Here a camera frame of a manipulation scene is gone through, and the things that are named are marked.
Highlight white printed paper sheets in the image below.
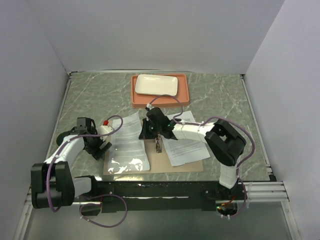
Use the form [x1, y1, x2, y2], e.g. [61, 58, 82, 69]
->
[163, 110, 211, 167]

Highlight tan paper folder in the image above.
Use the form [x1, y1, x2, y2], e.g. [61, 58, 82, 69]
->
[103, 136, 204, 175]

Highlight white printed paper sheet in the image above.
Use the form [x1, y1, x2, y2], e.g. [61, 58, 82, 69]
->
[106, 112, 150, 175]

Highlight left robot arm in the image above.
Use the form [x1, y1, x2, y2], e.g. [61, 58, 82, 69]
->
[30, 117, 114, 212]

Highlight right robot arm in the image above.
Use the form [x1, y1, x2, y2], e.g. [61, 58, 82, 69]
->
[138, 104, 247, 200]

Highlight white rectangular plate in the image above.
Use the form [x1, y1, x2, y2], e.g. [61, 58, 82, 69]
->
[134, 74, 178, 96]

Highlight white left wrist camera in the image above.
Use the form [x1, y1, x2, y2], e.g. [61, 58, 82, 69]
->
[97, 120, 114, 136]

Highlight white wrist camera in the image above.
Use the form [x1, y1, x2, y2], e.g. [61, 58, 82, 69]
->
[145, 103, 153, 111]
[97, 120, 114, 136]

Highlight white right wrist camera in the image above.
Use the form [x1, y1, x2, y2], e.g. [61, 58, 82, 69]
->
[145, 103, 153, 111]

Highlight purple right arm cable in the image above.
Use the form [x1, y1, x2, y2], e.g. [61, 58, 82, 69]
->
[148, 94, 256, 181]

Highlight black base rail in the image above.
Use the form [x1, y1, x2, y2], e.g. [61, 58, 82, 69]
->
[74, 181, 247, 213]

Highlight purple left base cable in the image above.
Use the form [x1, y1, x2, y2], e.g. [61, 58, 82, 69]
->
[79, 194, 128, 228]

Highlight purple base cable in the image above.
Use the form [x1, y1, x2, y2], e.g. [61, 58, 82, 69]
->
[79, 194, 128, 228]
[219, 182, 251, 221]

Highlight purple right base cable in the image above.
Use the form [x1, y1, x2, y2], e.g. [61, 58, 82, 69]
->
[219, 182, 251, 221]

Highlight aluminium frame rail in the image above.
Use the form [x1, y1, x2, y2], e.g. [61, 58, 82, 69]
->
[240, 74, 301, 240]

